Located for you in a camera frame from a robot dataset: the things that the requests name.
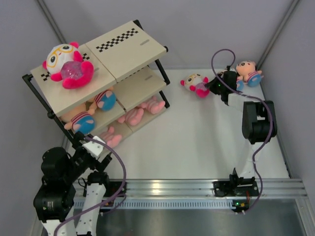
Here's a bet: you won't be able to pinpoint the beige three-tier shelf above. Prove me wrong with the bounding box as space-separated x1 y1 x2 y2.
23 20 170 142

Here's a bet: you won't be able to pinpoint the small pink panda plush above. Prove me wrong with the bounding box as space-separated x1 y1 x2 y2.
180 74 210 98

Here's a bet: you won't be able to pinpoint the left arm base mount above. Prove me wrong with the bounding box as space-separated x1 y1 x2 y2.
104 181 127 197

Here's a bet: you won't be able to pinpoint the orange doll blue pants rear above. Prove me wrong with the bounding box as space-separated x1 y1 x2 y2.
88 87 116 113

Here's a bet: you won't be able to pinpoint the purple cable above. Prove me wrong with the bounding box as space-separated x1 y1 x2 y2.
211 48 276 214
53 136 127 236

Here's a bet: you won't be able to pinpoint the orange doll blue pants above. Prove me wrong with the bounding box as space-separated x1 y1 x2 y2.
88 87 116 113
59 103 95 135

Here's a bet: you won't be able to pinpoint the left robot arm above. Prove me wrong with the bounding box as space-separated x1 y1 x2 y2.
33 136 112 236

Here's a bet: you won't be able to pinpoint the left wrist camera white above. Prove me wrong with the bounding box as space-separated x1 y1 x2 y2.
82 136 105 160

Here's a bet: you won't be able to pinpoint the large pink panda plush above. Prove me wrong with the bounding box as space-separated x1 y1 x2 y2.
42 42 94 89

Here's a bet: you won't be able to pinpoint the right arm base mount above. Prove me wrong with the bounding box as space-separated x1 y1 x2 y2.
213 168 259 197

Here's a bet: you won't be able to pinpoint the aluminium rail frame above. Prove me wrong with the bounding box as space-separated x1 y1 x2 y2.
71 178 308 209

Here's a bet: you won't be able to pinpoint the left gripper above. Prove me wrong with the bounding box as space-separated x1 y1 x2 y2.
63 132 111 183

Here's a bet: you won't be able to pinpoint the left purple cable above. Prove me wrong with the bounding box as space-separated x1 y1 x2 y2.
53 136 127 236

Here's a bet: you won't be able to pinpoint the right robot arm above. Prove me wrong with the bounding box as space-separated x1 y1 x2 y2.
205 70 278 176

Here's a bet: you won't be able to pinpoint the orange doll blue pants front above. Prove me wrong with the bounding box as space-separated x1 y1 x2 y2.
59 103 95 135

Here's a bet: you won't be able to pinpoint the pink striped plush bottom shelf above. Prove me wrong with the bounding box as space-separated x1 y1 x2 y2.
98 126 122 148

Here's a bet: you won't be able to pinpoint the orange doll black hair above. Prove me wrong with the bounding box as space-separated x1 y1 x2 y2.
236 79 245 91

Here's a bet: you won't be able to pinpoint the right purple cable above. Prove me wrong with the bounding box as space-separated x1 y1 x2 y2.
211 48 276 214

